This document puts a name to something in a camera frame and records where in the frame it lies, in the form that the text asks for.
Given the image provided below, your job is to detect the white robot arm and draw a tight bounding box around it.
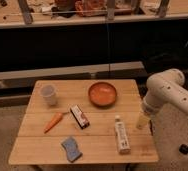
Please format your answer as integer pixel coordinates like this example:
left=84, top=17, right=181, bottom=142
left=136, top=69, right=188, bottom=129

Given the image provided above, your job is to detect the white tube bottle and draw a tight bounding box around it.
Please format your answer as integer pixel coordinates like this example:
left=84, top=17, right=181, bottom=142
left=114, top=115, right=130, bottom=154

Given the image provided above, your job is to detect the orange bowl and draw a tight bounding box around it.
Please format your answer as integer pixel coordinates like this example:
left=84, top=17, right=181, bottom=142
left=88, top=82, right=117, bottom=107

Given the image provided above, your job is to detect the black chair base leg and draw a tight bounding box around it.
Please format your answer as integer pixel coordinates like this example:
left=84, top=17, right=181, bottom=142
left=179, top=144, right=188, bottom=154

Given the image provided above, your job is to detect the wooden folding table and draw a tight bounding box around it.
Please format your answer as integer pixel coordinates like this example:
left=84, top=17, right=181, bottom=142
left=9, top=79, right=158, bottom=165

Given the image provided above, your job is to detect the small snack box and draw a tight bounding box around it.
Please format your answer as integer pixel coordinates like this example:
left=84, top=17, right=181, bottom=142
left=70, top=105, right=90, bottom=129

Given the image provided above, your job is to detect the blue sponge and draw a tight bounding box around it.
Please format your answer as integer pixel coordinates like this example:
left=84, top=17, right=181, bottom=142
left=61, top=137, right=82, bottom=163

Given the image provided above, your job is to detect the orange carrot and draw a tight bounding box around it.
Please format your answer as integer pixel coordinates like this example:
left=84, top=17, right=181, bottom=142
left=44, top=113, right=63, bottom=133

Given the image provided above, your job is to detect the translucent plastic cup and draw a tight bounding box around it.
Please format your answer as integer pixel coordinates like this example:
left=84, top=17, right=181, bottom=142
left=40, top=85, right=57, bottom=106

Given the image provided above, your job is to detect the cluttered background shelf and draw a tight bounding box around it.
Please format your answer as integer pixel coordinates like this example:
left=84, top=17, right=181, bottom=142
left=0, top=0, right=188, bottom=29

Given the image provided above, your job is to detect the black cable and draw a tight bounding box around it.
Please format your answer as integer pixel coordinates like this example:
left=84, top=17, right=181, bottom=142
left=148, top=120, right=155, bottom=136

